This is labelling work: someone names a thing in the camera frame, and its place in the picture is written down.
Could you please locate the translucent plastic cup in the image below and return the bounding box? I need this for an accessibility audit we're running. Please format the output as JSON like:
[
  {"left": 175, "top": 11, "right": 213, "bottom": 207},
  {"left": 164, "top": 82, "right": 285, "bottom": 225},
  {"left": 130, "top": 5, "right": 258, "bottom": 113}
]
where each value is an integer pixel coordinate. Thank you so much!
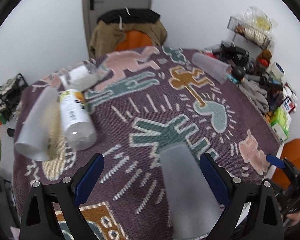
[{"left": 159, "top": 142, "right": 222, "bottom": 239}]

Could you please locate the translucent cup lying left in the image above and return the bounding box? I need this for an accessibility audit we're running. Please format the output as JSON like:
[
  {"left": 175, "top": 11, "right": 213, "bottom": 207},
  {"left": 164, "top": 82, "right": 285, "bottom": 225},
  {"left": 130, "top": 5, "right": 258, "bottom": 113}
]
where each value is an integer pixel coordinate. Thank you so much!
[{"left": 14, "top": 87, "right": 58, "bottom": 161}]

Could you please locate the translucent cup lying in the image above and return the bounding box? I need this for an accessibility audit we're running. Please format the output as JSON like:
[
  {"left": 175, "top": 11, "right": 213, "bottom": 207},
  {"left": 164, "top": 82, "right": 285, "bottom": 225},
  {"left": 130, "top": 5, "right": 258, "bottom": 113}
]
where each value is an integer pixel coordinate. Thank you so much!
[
  {"left": 14, "top": 87, "right": 58, "bottom": 161},
  {"left": 192, "top": 52, "right": 231, "bottom": 85}
]

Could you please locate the translucent cup lying far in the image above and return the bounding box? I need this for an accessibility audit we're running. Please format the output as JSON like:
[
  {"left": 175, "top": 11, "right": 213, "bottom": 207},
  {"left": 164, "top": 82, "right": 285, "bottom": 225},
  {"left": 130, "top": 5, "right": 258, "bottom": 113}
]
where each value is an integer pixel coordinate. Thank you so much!
[{"left": 192, "top": 52, "right": 231, "bottom": 85}]

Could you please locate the white yellow labelled bottle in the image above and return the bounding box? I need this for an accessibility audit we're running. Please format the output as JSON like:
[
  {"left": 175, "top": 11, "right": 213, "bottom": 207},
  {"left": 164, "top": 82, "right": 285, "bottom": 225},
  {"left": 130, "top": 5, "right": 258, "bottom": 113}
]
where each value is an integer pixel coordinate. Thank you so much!
[{"left": 59, "top": 89, "right": 97, "bottom": 151}]

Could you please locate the orange chair right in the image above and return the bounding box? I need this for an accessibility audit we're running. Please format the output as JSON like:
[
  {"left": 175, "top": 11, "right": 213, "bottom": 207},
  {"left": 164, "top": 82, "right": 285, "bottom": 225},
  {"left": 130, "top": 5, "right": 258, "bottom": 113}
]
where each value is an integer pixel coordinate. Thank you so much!
[{"left": 271, "top": 139, "right": 300, "bottom": 190}]

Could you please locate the green tissue pack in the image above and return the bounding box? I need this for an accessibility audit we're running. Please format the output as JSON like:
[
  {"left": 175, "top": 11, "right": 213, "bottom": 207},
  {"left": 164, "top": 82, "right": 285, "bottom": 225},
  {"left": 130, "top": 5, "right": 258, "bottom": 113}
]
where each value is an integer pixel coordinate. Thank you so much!
[{"left": 270, "top": 108, "right": 292, "bottom": 142}]

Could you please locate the grey crumpled cloth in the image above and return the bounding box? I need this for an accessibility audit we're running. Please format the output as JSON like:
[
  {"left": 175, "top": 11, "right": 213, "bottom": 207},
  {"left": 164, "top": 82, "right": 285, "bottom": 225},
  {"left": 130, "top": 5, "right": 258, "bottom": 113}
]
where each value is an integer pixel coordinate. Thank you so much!
[{"left": 238, "top": 79, "right": 270, "bottom": 114}]

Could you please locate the red white juice carton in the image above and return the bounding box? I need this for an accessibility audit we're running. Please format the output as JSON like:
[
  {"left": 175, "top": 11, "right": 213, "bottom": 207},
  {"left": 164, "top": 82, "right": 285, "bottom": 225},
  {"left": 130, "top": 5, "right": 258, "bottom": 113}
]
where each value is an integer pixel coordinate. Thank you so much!
[{"left": 280, "top": 96, "right": 295, "bottom": 114}]

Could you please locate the black shoe rack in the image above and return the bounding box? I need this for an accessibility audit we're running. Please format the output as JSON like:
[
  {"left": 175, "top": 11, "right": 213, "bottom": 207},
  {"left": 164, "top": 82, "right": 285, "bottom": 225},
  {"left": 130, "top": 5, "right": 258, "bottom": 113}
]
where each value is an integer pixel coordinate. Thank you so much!
[{"left": 0, "top": 73, "right": 29, "bottom": 123}]

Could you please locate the clear white plastic bottle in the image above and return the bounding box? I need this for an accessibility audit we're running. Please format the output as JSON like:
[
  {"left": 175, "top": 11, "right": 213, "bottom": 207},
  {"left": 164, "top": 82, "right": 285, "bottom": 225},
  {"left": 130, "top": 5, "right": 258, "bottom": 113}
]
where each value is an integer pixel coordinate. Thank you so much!
[{"left": 60, "top": 63, "right": 101, "bottom": 92}]

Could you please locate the purple patterned tablecloth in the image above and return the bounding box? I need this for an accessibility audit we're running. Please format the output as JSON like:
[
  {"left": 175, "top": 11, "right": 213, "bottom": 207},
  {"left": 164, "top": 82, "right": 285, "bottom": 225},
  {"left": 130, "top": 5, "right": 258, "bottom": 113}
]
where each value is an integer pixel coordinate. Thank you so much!
[{"left": 13, "top": 47, "right": 280, "bottom": 239}]

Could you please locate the black round-head figurine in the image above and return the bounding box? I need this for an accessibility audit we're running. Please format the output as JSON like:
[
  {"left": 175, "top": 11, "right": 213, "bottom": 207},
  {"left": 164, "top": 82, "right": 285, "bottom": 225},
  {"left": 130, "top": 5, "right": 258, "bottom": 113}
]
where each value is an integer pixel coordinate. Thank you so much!
[{"left": 231, "top": 66, "right": 245, "bottom": 83}]

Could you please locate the white tape roll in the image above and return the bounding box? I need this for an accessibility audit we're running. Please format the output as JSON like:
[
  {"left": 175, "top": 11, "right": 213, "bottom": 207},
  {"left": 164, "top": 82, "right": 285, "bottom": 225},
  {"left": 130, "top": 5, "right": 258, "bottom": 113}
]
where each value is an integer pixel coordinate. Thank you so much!
[{"left": 269, "top": 62, "right": 285, "bottom": 80}]

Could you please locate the black device pile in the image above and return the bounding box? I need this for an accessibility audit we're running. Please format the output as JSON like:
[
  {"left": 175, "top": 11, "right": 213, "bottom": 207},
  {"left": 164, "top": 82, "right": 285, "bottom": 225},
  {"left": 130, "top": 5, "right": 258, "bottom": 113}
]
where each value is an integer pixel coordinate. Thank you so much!
[{"left": 211, "top": 41, "right": 250, "bottom": 67}]

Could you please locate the brown plush toy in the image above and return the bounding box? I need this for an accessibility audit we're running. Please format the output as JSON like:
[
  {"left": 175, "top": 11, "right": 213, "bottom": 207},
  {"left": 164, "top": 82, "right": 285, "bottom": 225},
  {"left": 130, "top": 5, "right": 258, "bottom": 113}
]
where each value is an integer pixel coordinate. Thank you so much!
[{"left": 256, "top": 49, "right": 272, "bottom": 68}]

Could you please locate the orange chair with jackets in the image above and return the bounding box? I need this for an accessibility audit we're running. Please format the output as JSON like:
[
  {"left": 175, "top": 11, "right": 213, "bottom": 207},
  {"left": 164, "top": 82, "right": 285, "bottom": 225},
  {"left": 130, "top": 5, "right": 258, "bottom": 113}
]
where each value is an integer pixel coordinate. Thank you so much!
[{"left": 88, "top": 8, "right": 167, "bottom": 57}]

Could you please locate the clear plastic bag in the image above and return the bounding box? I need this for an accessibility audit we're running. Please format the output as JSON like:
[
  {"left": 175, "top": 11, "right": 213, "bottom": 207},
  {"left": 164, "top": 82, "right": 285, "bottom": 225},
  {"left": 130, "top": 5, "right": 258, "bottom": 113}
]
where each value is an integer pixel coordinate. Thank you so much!
[{"left": 242, "top": 6, "right": 277, "bottom": 35}]

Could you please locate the black wire wall basket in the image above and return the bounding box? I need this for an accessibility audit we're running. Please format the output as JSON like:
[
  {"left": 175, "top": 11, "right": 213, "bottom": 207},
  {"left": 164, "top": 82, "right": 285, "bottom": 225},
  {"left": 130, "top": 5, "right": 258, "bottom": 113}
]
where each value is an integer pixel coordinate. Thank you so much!
[{"left": 227, "top": 16, "right": 272, "bottom": 50}]

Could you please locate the black door handle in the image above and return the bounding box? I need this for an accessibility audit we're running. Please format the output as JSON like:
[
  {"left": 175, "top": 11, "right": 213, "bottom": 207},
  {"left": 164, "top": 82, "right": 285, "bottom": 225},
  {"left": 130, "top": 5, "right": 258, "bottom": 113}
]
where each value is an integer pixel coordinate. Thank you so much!
[{"left": 89, "top": 0, "right": 103, "bottom": 11}]

